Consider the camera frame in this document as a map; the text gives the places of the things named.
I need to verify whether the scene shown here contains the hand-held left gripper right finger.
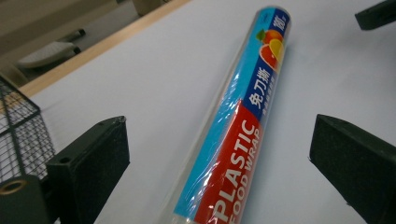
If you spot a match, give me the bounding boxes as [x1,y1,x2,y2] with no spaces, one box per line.
[308,113,396,224]

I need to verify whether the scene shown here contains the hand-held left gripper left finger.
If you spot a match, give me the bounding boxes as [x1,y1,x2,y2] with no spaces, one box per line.
[46,115,131,224]

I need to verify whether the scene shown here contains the blue red plastic wrap roll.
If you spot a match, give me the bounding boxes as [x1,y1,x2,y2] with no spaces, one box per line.
[158,6,292,224]

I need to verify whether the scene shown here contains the grey chair base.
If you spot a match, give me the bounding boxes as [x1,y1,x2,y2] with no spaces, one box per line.
[16,28,87,70]

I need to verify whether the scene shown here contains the black wire mesh basket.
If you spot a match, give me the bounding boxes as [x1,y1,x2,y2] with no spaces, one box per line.
[0,74,58,185]

